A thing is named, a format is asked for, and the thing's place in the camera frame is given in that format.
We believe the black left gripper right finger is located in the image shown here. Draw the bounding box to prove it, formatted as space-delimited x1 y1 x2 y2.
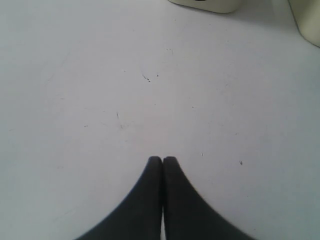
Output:
163 156 252 240

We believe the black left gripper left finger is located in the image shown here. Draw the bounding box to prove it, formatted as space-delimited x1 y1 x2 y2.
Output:
78 156 164 240

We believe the cream bin with circle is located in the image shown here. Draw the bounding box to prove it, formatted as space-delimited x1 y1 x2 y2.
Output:
169 0 243 14

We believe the cream bin with triangle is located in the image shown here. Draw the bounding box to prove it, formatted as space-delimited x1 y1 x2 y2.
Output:
288 0 320 47

